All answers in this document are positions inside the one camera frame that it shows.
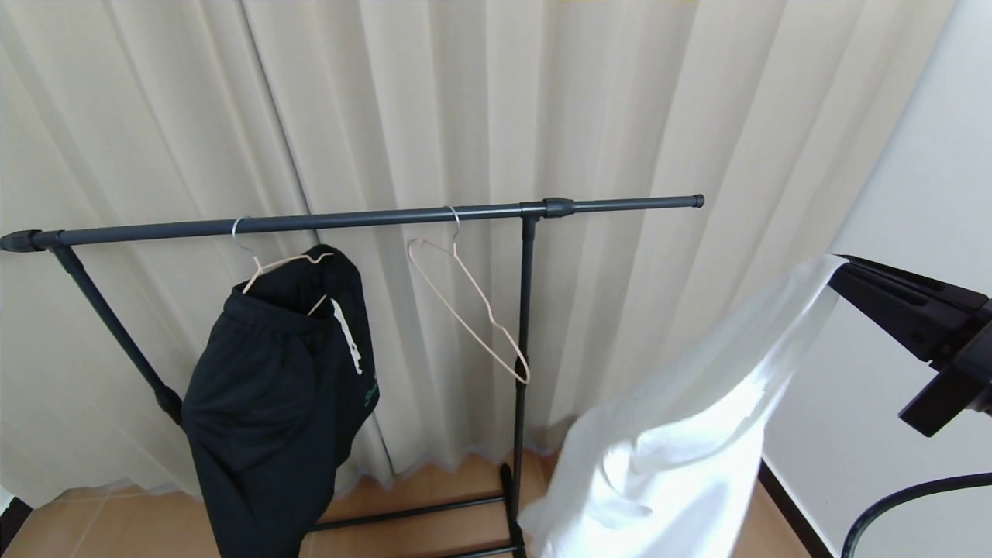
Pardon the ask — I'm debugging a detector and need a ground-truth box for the white garment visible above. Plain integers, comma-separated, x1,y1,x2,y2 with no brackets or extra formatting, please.
518,254,849,558

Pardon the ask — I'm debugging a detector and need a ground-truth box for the beige curtain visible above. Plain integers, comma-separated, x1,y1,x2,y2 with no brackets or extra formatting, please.
0,0,958,505

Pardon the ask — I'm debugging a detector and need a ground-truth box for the black clothes rack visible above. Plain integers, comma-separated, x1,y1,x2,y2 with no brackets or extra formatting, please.
0,194,704,558

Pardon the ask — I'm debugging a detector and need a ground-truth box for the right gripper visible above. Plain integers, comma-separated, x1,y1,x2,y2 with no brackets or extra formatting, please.
829,256,992,439

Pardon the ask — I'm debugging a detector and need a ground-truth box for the pink clothes hanger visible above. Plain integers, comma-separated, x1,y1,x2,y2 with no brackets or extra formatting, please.
231,217,336,317
408,205,531,384

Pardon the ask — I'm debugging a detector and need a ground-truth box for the black garment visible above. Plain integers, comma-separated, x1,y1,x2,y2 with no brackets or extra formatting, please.
181,245,381,558

